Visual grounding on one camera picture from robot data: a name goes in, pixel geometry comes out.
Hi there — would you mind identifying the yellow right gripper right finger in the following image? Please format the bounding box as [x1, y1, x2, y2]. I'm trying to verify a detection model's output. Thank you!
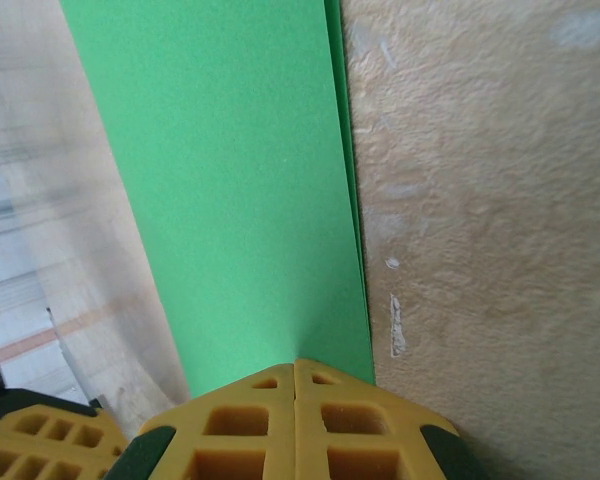
[293, 357, 491, 480]

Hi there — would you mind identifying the translucent corrugated enclosure panel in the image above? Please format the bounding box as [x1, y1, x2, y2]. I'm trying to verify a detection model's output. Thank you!
[0, 99, 91, 396]

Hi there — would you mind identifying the green paper sheet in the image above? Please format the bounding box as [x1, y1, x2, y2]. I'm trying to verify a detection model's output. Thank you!
[59, 0, 377, 402]

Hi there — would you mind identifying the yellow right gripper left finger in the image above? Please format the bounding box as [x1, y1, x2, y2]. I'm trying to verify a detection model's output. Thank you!
[107, 358, 297, 480]

